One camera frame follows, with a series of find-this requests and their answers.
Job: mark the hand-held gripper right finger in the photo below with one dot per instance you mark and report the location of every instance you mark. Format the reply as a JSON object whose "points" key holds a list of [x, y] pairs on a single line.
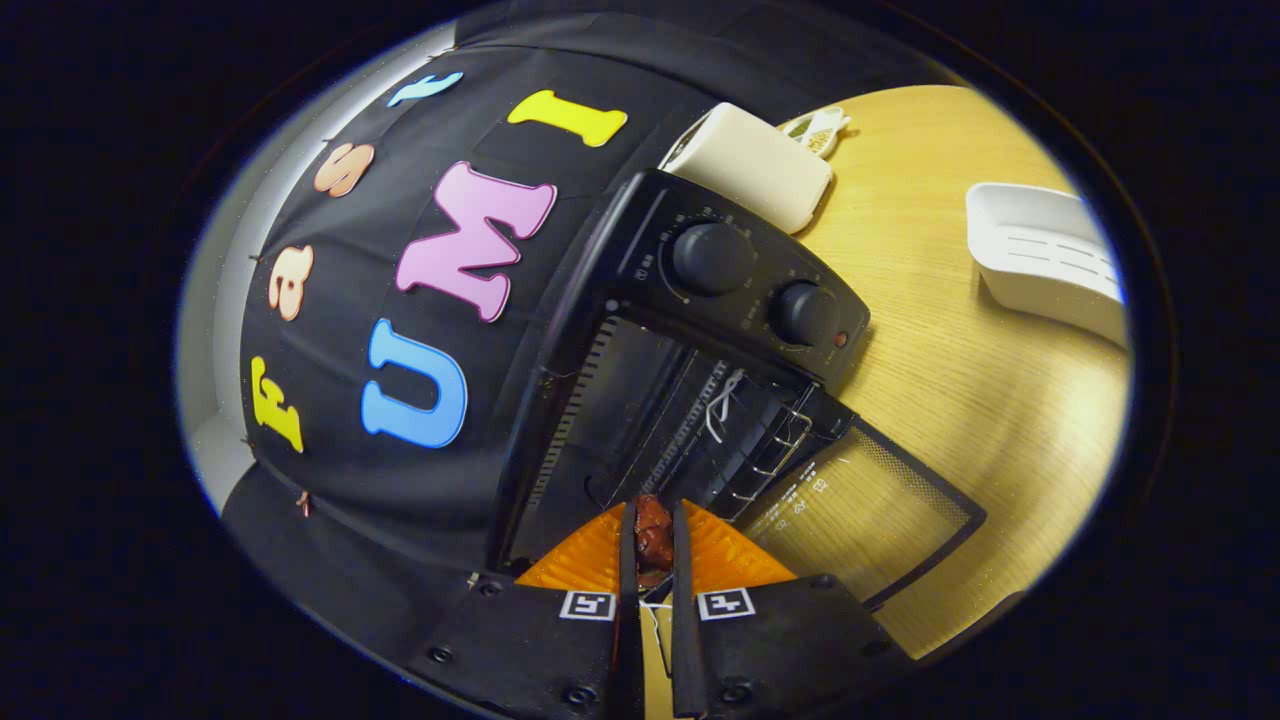
{"points": [[685, 620]]}

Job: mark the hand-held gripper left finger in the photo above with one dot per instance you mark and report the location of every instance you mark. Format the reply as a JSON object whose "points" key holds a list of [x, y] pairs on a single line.
{"points": [[628, 620]]}

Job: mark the reddish-brown meat piece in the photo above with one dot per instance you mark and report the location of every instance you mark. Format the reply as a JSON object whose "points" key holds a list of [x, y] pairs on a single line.
{"points": [[655, 540]]}

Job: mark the black toaster oven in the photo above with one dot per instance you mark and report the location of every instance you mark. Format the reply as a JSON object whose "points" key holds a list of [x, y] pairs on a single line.
{"points": [[650, 230]]}

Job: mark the cream pop-up toaster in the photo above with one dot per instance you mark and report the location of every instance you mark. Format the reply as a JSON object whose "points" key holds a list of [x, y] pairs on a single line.
{"points": [[760, 165]]}

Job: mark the small white patterned dish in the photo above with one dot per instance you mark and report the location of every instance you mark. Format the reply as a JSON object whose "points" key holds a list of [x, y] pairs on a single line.
{"points": [[822, 130]]}

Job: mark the white rectangular tray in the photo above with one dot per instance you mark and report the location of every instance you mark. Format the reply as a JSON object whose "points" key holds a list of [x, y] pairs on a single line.
{"points": [[1040, 250]]}

